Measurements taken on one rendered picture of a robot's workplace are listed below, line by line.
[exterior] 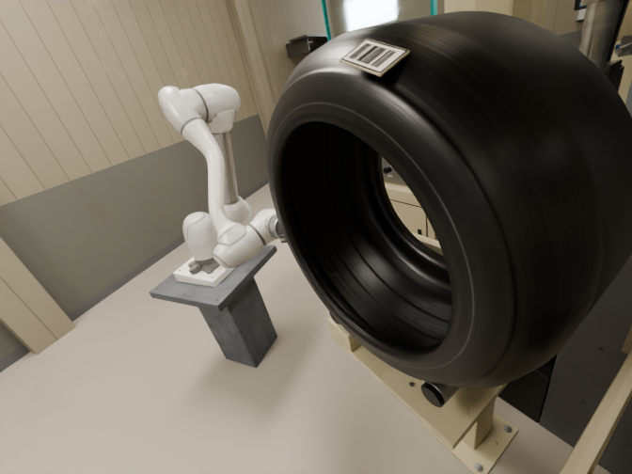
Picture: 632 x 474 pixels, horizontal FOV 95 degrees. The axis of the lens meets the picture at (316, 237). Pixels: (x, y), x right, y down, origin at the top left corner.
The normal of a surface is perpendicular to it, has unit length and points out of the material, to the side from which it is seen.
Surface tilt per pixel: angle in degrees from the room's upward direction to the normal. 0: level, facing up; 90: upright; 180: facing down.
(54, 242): 90
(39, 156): 90
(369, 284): 27
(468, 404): 0
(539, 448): 0
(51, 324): 90
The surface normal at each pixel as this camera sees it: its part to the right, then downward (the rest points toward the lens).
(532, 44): 0.16, -0.51
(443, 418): -0.21, -0.85
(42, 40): 0.89, 0.04
